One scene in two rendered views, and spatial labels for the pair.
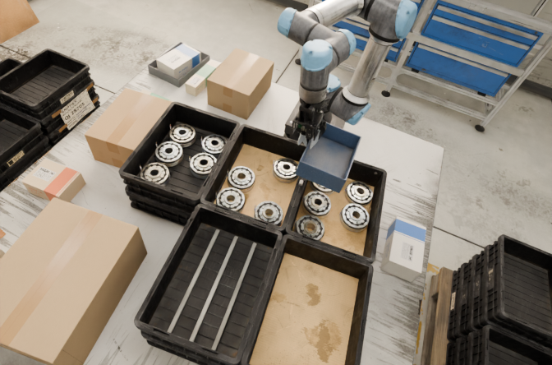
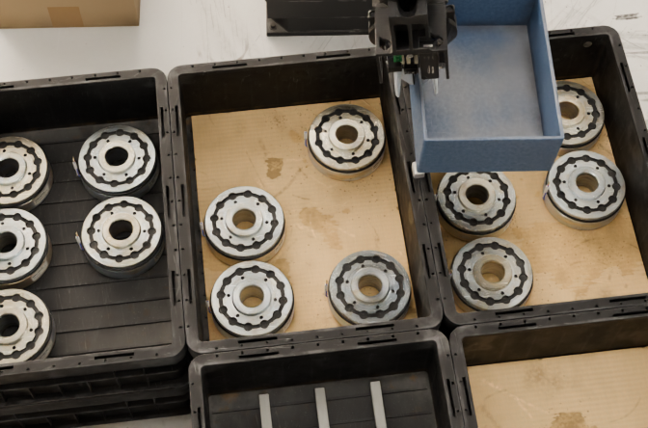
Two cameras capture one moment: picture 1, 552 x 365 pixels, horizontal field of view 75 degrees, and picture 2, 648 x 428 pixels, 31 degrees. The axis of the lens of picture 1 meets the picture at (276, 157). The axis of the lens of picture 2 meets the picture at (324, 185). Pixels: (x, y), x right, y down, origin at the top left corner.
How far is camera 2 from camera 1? 0.34 m
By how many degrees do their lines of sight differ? 14
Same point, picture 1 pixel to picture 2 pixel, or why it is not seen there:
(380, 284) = not seen: outside the picture
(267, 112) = not seen: outside the picture
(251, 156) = (232, 145)
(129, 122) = not seen: outside the picture
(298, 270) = (514, 394)
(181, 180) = (85, 307)
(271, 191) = (339, 222)
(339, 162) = (509, 81)
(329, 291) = (612, 410)
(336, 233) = (558, 254)
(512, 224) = not seen: outside the picture
